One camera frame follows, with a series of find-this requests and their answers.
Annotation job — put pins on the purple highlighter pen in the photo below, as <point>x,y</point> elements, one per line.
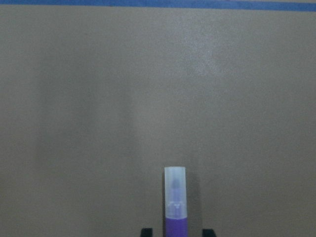
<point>175,191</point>

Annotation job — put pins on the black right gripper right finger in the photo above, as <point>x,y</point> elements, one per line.
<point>208,233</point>

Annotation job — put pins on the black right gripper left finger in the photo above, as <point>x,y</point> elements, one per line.
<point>147,232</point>

